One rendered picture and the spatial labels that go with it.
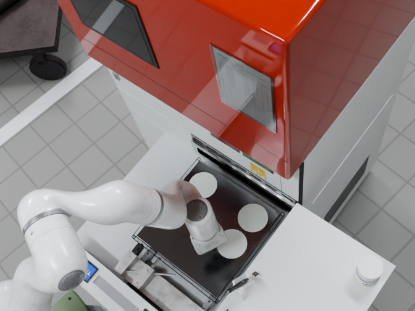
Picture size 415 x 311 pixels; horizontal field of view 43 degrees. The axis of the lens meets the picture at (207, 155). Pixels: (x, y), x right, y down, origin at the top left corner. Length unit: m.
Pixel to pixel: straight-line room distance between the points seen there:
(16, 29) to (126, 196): 2.33
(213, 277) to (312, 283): 0.32
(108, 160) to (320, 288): 1.72
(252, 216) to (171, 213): 0.58
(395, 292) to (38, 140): 2.11
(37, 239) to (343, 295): 0.91
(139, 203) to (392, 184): 1.90
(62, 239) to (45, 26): 2.28
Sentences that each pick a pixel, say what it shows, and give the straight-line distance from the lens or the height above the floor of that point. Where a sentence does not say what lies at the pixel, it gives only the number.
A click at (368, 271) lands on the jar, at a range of 1.58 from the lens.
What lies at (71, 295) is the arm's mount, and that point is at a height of 0.87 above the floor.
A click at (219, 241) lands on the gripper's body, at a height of 1.06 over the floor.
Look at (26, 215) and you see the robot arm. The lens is 1.18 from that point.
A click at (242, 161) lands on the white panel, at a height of 1.01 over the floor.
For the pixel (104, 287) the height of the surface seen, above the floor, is 0.96.
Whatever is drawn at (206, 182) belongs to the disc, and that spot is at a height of 0.90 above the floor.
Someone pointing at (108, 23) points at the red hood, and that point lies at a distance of 1.46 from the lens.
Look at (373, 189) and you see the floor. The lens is 2.83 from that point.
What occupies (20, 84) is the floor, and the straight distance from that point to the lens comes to 3.57.
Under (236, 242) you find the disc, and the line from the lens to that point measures 1.76.
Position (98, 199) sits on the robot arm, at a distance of 1.12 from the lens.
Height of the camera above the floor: 2.57
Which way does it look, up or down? 62 degrees down
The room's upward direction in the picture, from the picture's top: 17 degrees counter-clockwise
